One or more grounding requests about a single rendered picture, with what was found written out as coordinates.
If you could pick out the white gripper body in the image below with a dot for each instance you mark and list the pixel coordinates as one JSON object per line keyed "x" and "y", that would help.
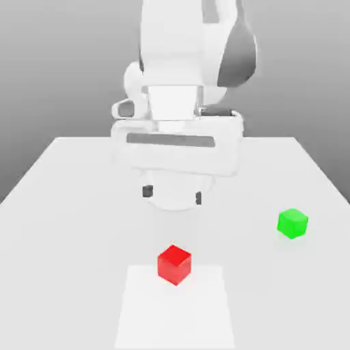
{"x": 175, "y": 158}

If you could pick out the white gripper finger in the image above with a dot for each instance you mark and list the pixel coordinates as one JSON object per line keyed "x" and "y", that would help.
{"x": 198, "y": 197}
{"x": 147, "y": 190}

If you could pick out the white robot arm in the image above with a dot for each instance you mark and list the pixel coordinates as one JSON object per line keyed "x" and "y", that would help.
{"x": 177, "y": 49}

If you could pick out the small red cube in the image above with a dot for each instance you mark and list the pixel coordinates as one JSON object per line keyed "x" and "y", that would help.
{"x": 174, "y": 264}

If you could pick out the small green cube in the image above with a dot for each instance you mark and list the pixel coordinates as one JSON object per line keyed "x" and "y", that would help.
{"x": 292, "y": 223}

